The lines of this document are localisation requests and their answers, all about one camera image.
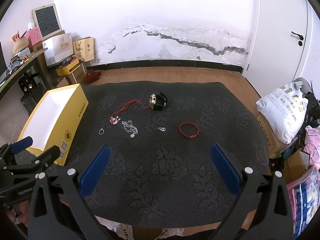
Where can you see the black desk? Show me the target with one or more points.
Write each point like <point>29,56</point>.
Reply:
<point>14,77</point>

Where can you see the woven tan bag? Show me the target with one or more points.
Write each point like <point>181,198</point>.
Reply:
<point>19,42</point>

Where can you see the black patterned table cloth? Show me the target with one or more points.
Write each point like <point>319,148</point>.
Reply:
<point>165,179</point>

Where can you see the left hand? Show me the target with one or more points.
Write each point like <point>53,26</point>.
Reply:
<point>23,211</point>

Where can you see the dark red cloth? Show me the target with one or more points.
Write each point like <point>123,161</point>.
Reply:
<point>91,77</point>

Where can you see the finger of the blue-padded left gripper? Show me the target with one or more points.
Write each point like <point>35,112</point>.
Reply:
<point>47,158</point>
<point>21,145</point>

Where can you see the pink printed package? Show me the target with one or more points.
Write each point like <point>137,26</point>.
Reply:
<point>312,144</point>

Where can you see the yellow flat box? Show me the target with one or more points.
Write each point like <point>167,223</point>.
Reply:
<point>69,68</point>

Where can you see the white door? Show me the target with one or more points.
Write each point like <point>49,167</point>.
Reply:
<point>284,45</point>

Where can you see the yellow cardboard box white inside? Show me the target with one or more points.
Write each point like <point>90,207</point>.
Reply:
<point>54,121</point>

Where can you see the tan paper gift bag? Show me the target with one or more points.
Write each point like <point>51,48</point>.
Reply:
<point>84,49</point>

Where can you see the brown cardboard box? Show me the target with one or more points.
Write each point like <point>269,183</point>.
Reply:
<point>275,147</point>

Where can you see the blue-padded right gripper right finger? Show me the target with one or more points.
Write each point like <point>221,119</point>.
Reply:
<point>273,218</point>

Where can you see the black speaker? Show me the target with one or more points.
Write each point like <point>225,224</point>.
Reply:
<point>27,84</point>

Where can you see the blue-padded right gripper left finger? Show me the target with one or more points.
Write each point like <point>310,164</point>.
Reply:
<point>59,211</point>

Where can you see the pink box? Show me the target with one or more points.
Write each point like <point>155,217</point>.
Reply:
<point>33,36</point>

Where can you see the small silver charm earring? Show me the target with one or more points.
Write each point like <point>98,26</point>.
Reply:
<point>163,129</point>

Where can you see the black gold wrist watch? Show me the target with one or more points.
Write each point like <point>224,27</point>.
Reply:
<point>158,102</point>

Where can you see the beige framed monitor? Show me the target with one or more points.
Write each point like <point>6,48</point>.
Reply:
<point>47,20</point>

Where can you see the white printed plastic sack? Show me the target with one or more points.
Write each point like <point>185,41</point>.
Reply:
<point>285,108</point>

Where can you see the white paper gift bag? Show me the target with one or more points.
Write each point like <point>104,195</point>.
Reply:
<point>58,48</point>

